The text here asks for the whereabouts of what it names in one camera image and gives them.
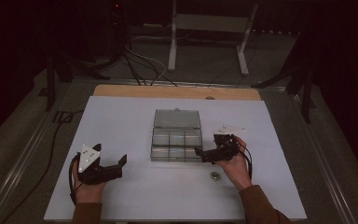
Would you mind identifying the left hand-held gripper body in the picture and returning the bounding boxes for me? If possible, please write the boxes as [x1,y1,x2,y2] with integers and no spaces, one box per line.
[77,144,124,185]

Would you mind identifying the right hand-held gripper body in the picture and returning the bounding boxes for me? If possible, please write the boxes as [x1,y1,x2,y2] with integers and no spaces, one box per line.
[203,124,246,163]

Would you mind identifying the clear plastic compartment box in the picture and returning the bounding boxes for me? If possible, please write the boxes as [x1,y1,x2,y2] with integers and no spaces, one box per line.
[149,107,203,162]

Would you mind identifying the person's left hand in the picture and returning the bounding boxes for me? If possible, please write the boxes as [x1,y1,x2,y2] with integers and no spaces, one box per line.
[72,161,106,204]

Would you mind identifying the person's right hand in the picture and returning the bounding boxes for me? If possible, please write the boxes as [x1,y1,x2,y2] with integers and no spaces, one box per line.
[214,135,254,191]

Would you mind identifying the white table board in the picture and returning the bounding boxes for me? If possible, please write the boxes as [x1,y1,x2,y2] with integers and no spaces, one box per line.
[43,95,308,222]

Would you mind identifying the black tripod stand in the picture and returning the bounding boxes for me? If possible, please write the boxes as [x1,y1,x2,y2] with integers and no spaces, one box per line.
[251,31,316,124]
[38,46,110,112]

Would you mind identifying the white metal stand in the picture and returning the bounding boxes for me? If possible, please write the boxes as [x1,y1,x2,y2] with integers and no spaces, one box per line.
[167,0,259,77]

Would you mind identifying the left hand-held gripper black cable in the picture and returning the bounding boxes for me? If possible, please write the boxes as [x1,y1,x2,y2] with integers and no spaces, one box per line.
[69,153,82,206]

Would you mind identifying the hand-held gripper black cable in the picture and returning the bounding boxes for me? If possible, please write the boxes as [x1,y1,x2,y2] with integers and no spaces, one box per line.
[69,153,82,206]
[237,144,254,181]

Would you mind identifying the right hand-held gripper black cable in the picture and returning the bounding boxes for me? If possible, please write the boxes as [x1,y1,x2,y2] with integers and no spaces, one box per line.
[237,144,254,181]

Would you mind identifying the long black floor cable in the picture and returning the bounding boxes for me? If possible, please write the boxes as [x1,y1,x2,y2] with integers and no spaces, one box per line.
[0,109,85,224]

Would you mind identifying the metal floor rail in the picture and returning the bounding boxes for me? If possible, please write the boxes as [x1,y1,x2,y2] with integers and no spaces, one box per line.
[0,82,73,224]
[287,92,358,224]

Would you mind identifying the bundle of black floor cables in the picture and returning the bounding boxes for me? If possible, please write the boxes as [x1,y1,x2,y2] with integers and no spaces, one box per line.
[122,46,178,88]

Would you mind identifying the white floor cable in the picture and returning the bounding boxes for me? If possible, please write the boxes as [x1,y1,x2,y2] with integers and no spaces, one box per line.
[125,35,168,87]

